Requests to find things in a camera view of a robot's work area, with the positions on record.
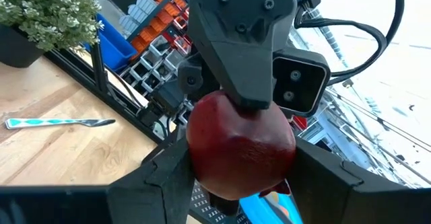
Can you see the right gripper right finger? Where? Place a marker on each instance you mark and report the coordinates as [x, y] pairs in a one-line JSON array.
[[330, 193]]

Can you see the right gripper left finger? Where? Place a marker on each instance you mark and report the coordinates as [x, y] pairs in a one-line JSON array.
[[158, 197]]

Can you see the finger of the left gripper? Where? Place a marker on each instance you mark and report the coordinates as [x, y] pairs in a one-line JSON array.
[[235, 49], [222, 204]]

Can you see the blue collapsible colander bowl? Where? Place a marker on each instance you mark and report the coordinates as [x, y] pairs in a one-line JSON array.
[[259, 210]]

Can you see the dark red pomegranate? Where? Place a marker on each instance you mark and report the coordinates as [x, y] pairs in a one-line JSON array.
[[239, 150]]

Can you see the black perforated metal shelf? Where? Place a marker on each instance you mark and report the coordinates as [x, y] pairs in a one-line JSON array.
[[202, 200]]

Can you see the orange and clear drawer organizer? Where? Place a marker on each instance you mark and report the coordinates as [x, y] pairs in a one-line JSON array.
[[158, 25]]

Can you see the blue storage bin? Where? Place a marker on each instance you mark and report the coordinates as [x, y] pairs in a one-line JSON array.
[[111, 45]]

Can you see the potted green-white plant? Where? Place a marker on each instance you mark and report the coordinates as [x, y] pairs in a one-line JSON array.
[[40, 12]]

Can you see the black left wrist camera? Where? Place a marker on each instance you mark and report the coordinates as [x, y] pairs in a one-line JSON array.
[[299, 82]]

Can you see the black aluminium table frame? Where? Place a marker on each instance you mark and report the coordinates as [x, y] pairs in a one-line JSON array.
[[111, 99]]

